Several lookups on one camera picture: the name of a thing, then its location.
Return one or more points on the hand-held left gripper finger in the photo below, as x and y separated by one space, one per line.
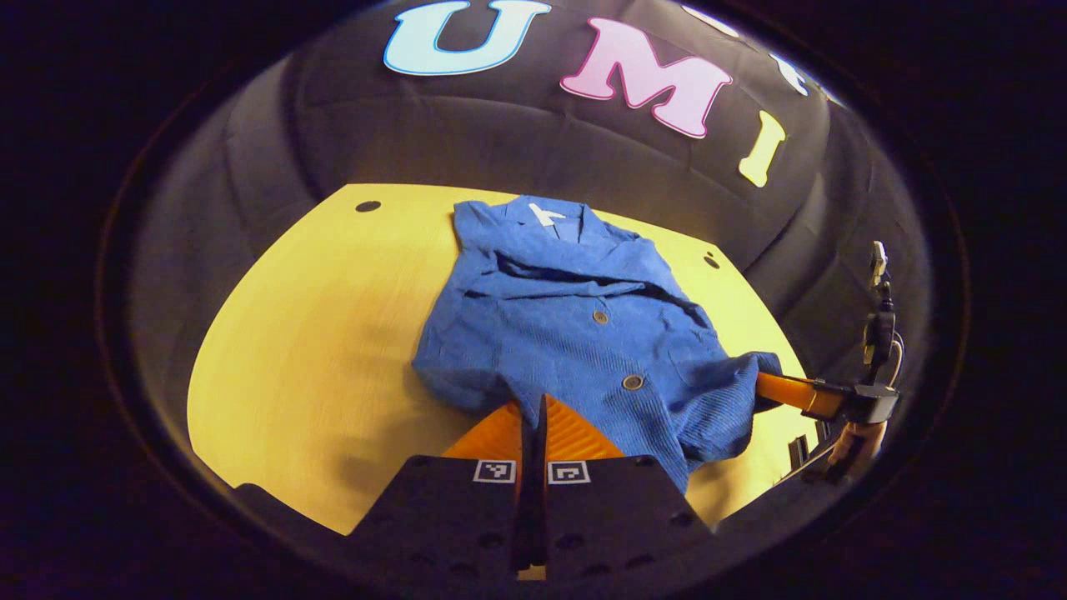
540 433
525 442

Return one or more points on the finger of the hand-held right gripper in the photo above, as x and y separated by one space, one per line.
792 390

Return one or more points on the blue knit jacket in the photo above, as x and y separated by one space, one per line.
567 333

